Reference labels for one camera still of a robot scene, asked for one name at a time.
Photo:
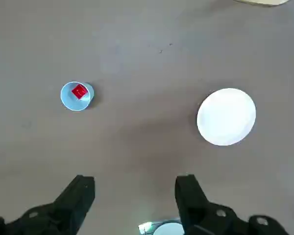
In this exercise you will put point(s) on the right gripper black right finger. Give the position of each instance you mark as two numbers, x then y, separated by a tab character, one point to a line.
193	203

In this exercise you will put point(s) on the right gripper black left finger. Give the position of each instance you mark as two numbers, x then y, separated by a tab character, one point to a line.
68	203

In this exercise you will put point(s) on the blue plastic cup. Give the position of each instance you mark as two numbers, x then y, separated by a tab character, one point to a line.
71	102

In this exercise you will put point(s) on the red block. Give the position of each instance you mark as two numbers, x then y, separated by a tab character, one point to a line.
79	91

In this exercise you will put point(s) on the pink round plate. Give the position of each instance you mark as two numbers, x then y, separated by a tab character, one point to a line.
226	117

